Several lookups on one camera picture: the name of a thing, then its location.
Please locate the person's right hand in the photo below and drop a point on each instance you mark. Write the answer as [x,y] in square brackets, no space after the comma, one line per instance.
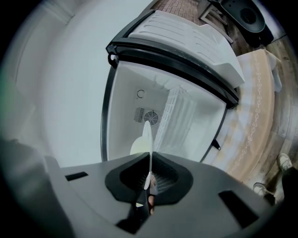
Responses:
[151,204]

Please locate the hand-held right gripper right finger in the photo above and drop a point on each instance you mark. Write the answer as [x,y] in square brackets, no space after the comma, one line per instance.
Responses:
[205,209]

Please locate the beige tablecloth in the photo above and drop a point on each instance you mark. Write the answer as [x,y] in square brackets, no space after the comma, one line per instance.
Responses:
[256,111]

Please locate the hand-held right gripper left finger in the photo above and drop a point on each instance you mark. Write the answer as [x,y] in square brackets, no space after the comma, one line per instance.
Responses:
[93,197]

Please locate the person's shoe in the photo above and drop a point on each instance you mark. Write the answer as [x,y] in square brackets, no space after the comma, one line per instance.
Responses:
[263,189]
[284,162]

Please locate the person's right shoe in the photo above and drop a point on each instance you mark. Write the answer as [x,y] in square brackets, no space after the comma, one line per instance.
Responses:
[284,162]

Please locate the black mini fridge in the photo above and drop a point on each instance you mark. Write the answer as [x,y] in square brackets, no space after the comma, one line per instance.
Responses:
[186,46]

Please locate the white plate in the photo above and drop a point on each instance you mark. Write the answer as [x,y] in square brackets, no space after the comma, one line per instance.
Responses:
[147,139]

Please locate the person's left shoe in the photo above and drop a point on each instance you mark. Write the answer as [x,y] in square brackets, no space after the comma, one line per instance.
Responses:
[263,189]

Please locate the white side table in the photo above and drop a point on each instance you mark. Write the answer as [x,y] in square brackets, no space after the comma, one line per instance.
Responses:
[204,13]

